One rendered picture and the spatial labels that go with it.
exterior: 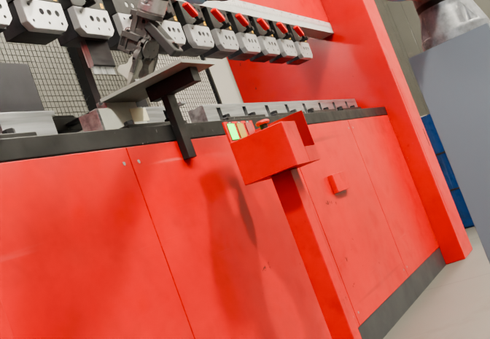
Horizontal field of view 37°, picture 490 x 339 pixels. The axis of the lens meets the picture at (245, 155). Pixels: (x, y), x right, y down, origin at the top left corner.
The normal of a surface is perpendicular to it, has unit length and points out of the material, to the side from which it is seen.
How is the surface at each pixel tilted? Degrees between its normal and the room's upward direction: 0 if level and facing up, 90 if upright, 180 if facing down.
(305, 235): 90
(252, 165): 90
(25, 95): 90
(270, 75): 90
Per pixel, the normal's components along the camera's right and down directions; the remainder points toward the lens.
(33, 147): 0.83, -0.35
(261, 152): -0.39, 0.07
